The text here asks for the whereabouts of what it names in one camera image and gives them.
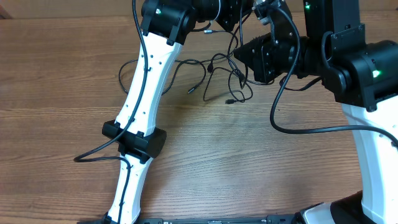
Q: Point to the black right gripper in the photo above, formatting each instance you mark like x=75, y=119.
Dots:
x=256, y=60

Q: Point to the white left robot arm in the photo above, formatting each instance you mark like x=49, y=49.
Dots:
x=163, y=31

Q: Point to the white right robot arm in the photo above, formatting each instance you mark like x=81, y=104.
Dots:
x=363, y=79

